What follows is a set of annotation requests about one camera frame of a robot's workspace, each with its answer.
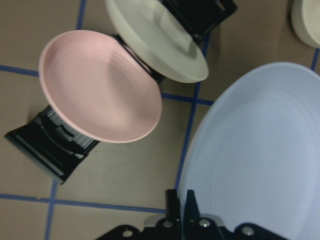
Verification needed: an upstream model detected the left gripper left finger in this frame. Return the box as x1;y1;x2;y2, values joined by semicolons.
154;189;181;240

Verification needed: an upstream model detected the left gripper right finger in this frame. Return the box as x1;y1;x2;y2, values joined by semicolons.
183;190;225;240

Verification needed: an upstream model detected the blue plate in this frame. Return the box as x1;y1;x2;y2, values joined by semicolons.
178;62;320;240

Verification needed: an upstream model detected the pink plate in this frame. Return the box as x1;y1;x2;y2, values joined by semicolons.
38;30;162;143

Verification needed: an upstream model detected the cream plate in rack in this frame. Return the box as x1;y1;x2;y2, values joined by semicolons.
104;0;210;84

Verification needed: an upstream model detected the black dish rack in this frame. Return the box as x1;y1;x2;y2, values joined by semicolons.
6;0;237;183

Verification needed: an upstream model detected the cream bowl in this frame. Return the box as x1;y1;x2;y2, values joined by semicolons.
290;0;320;48

